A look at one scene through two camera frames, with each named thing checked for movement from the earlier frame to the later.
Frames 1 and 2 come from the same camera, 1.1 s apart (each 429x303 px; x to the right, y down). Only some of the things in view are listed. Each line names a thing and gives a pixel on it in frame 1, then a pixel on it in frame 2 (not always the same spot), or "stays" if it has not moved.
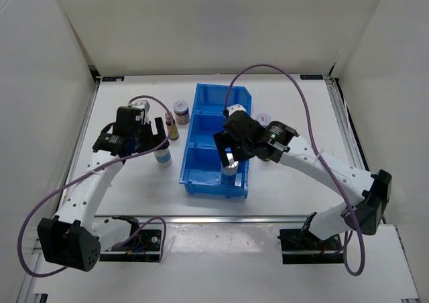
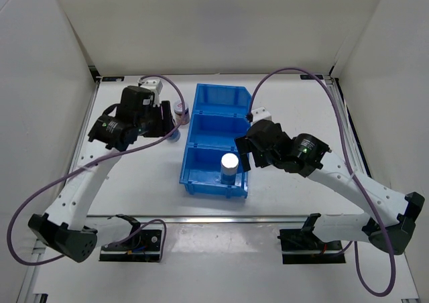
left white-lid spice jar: (181, 112) stays
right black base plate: (299, 246) stays
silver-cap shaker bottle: (228, 173) stays
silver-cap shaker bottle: (163, 157) -> (175, 137)
